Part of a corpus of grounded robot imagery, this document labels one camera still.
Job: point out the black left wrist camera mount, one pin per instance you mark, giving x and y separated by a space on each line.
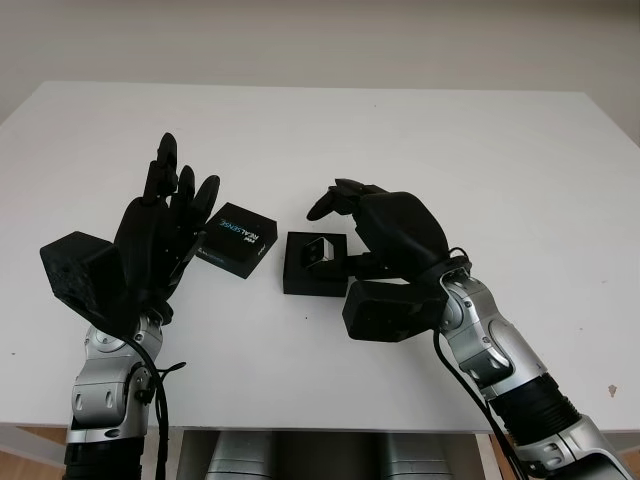
75 270

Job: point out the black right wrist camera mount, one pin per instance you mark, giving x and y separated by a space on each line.
380 310

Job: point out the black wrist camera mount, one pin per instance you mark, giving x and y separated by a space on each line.
380 310
75 270

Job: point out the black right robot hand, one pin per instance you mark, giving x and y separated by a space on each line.
400 230

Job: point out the black camera box base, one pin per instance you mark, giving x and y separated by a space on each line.
310 285

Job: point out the black RealSense box lid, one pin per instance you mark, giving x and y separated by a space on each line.
240 235

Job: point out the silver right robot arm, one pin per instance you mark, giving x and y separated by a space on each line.
480 340

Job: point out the small silver depth camera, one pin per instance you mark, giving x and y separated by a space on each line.
317 250

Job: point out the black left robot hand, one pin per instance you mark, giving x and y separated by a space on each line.
145 245

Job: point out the white table leg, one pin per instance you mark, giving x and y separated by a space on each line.
35 440

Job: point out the silver robot right leg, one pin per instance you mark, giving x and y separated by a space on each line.
417 460

